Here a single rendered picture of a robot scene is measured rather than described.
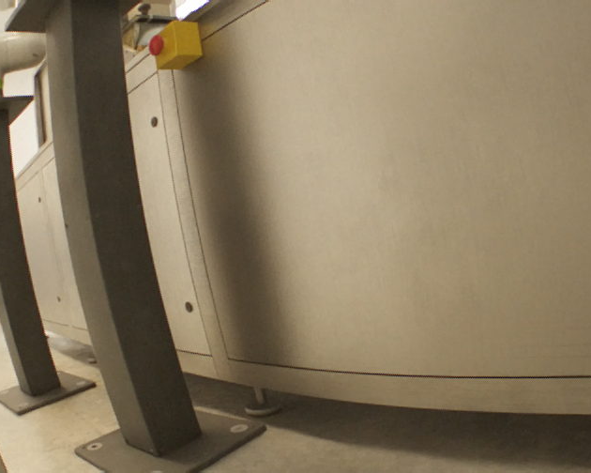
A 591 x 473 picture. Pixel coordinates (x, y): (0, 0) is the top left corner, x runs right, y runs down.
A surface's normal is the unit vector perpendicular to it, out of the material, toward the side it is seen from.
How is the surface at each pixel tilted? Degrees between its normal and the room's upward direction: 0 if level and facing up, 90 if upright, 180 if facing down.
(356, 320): 90
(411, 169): 90
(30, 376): 90
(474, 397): 90
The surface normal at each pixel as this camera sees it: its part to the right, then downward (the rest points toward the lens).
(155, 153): -0.68, 0.18
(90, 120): 0.77, -0.11
